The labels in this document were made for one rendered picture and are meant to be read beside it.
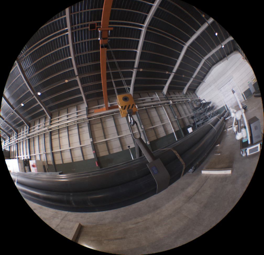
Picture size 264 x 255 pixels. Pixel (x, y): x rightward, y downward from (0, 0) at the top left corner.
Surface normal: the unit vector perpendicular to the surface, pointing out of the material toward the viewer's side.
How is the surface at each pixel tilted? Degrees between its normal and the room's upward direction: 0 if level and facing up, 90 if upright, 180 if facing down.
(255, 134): 90
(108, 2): 180
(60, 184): 64
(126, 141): 90
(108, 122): 90
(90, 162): 90
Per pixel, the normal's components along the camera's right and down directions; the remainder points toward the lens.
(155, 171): 0.04, -0.75
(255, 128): -0.92, 0.22
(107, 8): 0.30, 0.91
